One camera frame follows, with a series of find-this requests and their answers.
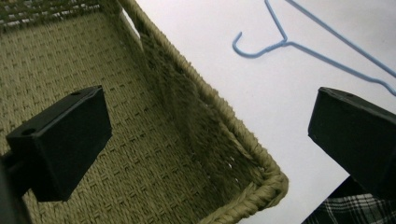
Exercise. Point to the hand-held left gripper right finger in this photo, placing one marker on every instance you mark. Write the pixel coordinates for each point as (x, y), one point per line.
(355, 133)

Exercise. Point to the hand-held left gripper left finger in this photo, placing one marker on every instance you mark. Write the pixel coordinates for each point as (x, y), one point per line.
(62, 140)

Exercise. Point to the black white plaid cloth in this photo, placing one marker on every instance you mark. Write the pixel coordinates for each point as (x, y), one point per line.
(351, 207)

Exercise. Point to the woven straw basket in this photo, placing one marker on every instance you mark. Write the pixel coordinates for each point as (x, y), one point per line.
(149, 130)

